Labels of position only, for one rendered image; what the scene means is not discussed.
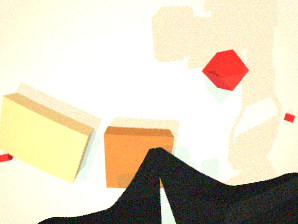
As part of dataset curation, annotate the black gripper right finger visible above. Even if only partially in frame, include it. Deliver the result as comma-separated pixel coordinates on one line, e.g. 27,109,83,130
156,147,298,224

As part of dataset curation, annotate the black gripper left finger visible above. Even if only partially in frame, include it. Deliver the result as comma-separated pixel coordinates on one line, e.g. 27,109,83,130
39,148,162,224

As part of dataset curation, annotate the pale yellow block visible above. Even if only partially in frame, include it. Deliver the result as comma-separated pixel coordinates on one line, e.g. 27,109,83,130
0,92,94,184

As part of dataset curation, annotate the red square block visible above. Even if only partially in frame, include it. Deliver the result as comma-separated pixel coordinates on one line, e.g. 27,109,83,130
201,49,249,91

